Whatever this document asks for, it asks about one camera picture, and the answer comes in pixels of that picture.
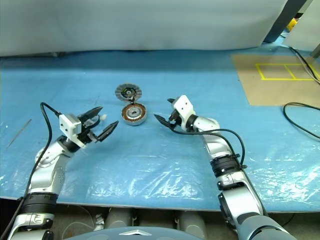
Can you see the blue plastic table sheet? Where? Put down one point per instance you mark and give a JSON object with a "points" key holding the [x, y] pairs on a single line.
{"points": [[175, 75]]}

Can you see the brown cardboard sheet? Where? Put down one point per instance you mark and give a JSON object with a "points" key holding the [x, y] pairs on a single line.
{"points": [[270, 92]]}

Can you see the small white clip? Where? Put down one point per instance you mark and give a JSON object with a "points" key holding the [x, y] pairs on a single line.
{"points": [[99, 222]]}

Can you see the thin metal rod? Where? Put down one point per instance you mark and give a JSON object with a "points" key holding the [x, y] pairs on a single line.
{"points": [[18, 133]]}

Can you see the yellow tape rectangle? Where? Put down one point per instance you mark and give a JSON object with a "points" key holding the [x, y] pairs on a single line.
{"points": [[287, 79]]}

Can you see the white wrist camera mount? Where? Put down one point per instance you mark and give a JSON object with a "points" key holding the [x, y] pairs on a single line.
{"points": [[68, 125], [183, 106]]}

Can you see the motor stator with copper windings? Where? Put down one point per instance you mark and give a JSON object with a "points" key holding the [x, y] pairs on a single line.
{"points": [[133, 115]]}

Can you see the grey rounded cylinder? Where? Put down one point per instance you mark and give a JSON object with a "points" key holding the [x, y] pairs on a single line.
{"points": [[192, 221], [118, 217]]}

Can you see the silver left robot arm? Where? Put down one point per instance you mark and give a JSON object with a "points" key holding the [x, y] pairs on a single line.
{"points": [[47, 175]]}

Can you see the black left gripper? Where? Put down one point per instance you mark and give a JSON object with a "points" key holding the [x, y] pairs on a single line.
{"points": [[86, 133]]}

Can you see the silver motor rotor cover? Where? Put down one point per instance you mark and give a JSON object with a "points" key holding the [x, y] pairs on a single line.
{"points": [[128, 92]]}

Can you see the small white plastic piece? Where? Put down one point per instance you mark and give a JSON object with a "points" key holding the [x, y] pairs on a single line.
{"points": [[103, 117]]}

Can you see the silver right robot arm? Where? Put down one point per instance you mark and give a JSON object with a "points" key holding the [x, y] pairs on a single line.
{"points": [[217, 147]]}

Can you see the grey robot torso with chevron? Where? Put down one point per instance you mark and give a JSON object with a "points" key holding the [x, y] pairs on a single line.
{"points": [[135, 233]]}

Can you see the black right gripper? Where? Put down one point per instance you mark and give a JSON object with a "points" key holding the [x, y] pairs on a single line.
{"points": [[178, 122]]}

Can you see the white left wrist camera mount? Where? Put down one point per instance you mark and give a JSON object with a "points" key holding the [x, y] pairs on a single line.
{"points": [[68, 125]]}

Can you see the white backdrop sheet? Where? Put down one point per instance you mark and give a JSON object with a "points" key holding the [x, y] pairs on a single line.
{"points": [[125, 22]]}

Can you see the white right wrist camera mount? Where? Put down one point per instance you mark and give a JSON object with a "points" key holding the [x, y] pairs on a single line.
{"points": [[183, 106]]}

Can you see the dark grey post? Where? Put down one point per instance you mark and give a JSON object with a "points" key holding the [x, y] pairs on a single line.
{"points": [[280, 25]]}

